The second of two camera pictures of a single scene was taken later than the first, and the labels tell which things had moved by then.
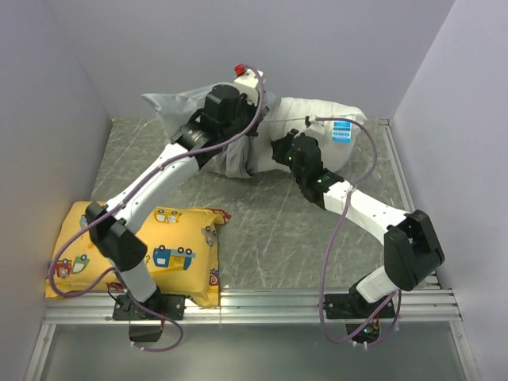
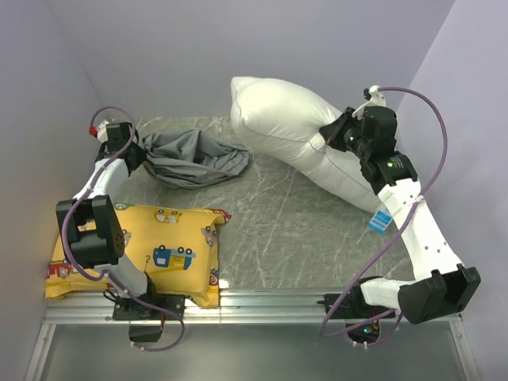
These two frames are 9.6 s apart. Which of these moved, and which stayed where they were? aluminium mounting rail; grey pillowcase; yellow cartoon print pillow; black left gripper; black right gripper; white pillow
Moved: black left gripper; black right gripper; grey pillowcase; white pillow
Stayed: yellow cartoon print pillow; aluminium mounting rail
